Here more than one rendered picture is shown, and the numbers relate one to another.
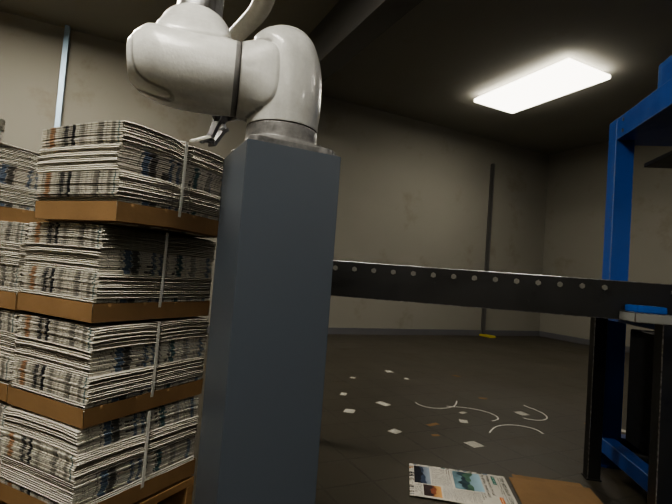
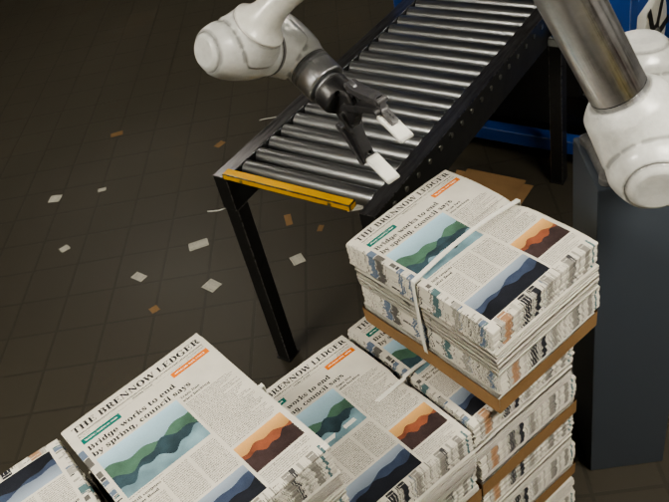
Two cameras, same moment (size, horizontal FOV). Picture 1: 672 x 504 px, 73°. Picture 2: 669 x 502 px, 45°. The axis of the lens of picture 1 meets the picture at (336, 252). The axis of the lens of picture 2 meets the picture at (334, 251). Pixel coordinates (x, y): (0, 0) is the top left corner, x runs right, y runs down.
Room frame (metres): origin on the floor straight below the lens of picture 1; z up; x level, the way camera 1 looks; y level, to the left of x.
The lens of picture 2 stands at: (0.80, 1.60, 2.06)
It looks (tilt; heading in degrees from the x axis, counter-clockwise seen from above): 40 degrees down; 304
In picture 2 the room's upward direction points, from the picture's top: 14 degrees counter-clockwise
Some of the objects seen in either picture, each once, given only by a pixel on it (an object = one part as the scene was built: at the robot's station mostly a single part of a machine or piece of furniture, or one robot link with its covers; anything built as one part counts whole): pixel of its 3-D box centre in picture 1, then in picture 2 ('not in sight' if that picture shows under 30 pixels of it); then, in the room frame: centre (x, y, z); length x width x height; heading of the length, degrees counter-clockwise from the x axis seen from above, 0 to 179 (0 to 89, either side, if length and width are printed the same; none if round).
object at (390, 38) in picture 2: not in sight; (439, 46); (1.72, -0.69, 0.77); 0.47 x 0.05 x 0.05; 171
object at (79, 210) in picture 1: (103, 214); (518, 340); (1.12, 0.58, 0.86); 0.29 x 0.16 x 0.04; 65
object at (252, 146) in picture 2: not in sight; (345, 77); (2.00, -0.53, 0.74); 1.34 x 0.05 x 0.12; 81
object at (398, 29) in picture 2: not in sight; (448, 37); (1.71, -0.75, 0.77); 0.47 x 0.05 x 0.05; 171
